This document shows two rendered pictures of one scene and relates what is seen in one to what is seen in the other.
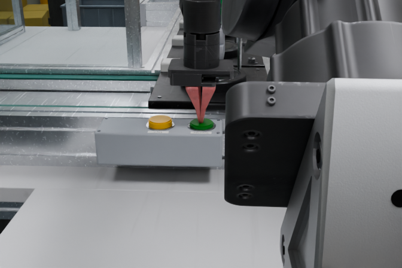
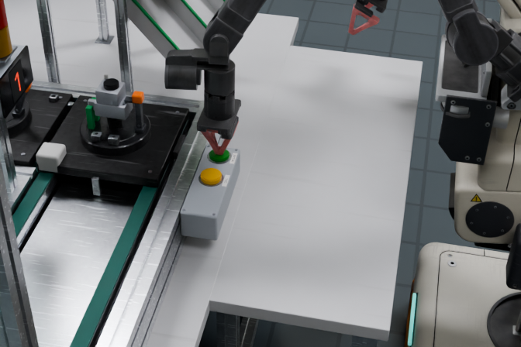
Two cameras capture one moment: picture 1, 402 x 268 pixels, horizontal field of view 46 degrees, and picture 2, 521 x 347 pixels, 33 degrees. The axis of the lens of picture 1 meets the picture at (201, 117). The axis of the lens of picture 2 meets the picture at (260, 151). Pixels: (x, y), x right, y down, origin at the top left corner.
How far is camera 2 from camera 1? 1.62 m
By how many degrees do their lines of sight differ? 71
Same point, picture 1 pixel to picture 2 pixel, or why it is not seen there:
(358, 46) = not seen: outside the picture
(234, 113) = not seen: outside the picture
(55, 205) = (243, 283)
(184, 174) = not seen: hidden behind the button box
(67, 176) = (193, 278)
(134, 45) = (11, 164)
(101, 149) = (218, 225)
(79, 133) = (173, 242)
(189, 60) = (229, 112)
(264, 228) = (298, 175)
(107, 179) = (205, 251)
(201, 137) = (236, 160)
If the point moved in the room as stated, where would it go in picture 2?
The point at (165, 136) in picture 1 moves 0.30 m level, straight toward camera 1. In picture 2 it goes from (230, 179) to (388, 187)
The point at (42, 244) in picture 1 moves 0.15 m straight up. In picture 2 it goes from (300, 285) to (304, 224)
